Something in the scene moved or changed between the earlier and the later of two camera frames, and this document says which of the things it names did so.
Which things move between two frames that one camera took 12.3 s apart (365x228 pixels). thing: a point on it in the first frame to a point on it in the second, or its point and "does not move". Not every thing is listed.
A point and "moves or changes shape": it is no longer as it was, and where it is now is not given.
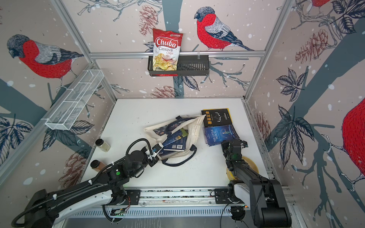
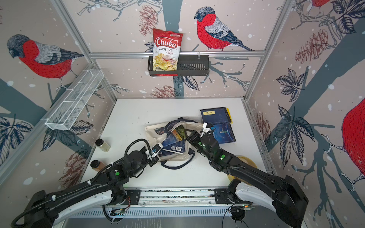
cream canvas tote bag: (176, 137) moves or changes shape
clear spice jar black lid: (102, 145) does not move
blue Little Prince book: (215, 135) does not move
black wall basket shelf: (187, 65) does not move
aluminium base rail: (170, 197) does not move
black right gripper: (225, 143) to (192, 136)
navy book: (179, 145) to (216, 115)
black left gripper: (154, 161) does not move
